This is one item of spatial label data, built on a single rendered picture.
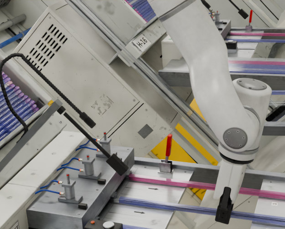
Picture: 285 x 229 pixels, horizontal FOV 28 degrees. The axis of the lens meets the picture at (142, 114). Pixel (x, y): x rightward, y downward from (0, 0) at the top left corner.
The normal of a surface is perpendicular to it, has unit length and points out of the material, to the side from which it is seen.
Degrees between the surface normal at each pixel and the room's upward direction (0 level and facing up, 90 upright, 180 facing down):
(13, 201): 46
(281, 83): 90
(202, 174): 90
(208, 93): 58
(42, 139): 90
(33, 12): 90
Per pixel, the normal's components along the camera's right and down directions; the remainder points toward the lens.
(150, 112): -0.31, 0.39
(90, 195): -0.04, -0.92
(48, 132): 0.63, -0.60
